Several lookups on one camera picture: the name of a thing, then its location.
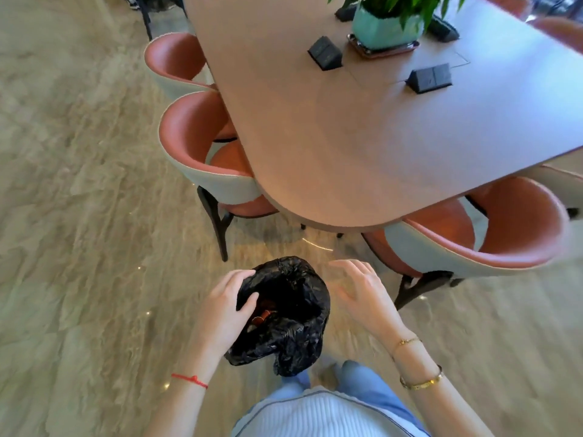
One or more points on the person's right hand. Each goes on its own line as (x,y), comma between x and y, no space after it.
(373,309)

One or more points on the person's left hand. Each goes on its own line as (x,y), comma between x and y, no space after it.
(216,323)

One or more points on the red paper cup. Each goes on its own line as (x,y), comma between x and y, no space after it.
(263,316)

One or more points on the black trash bag bin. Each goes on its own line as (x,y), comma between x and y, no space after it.
(296,286)

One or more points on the person's right forearm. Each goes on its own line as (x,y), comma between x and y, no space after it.
(451,414)

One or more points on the blue jeans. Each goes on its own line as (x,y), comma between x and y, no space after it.
(364,382)

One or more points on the light blue ribbed shirt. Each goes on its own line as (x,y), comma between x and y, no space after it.
(319,418)

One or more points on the light wooden dining table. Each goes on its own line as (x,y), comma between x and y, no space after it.
(364,141)

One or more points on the black wedge tabletop box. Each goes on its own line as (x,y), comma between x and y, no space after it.
(444,29)
(430,79)
(346,13)
(325,54)

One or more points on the brown pot tray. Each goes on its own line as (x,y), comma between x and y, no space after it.
(382,54)

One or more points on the green plant in teal pot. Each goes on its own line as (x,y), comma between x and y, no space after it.
(387,31)

